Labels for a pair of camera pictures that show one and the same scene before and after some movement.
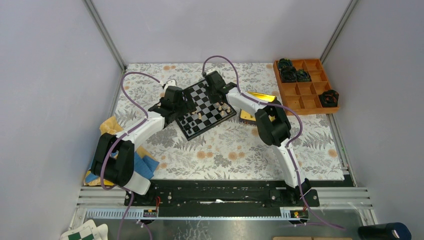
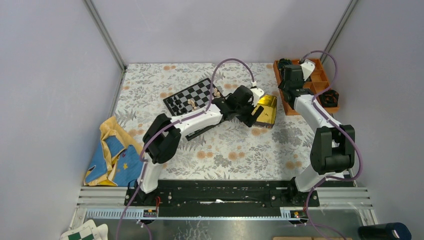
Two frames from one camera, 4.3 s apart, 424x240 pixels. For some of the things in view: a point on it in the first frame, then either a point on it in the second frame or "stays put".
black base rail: (227, 198) stays put
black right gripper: (212, 100) -> (281, 85)
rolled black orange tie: (329, 98) stays put
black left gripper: (186, 106) -> (252, 117)
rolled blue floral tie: (284, 63) stays put
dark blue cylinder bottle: (392, 231) stays put
